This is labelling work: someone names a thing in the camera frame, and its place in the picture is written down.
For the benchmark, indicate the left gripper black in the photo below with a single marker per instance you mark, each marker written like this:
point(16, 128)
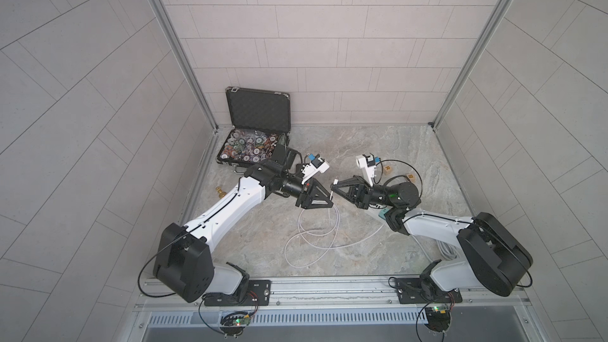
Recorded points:
point(302, 195)

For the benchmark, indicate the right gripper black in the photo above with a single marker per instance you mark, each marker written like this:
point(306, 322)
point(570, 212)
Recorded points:
point(363, 194)

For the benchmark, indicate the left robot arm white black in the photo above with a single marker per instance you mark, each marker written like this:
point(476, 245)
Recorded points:
point(184, 261)

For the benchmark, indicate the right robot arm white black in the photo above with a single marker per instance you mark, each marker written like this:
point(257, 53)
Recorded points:
point(488, 255)

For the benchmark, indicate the white power strip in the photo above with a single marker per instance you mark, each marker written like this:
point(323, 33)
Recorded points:
point(383, 212)

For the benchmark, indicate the gold chess piece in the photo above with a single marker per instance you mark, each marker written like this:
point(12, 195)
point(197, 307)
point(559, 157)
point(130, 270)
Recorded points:
point(220, 192)

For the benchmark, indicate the black case of poker chips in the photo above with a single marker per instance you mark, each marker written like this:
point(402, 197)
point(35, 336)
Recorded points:
point(260, 119)

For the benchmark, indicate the right circuit board with LED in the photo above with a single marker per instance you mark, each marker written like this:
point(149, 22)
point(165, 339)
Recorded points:
point(438, 319)

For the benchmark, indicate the circuit board with led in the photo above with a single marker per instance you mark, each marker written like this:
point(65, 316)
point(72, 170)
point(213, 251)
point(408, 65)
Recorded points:
point(438, 319)
point(235, 323)

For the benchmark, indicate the left circuit board with LED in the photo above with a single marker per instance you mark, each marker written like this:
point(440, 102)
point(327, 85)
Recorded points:
point(235, 323)

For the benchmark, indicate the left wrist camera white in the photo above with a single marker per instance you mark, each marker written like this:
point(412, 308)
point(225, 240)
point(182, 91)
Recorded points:
point(317, 164)

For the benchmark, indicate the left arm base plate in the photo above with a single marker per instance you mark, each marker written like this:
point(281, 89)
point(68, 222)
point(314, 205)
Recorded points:
point(256, 294)

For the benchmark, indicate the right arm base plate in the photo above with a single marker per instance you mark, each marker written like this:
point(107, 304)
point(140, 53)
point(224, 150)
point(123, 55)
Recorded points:
point(413, 290)

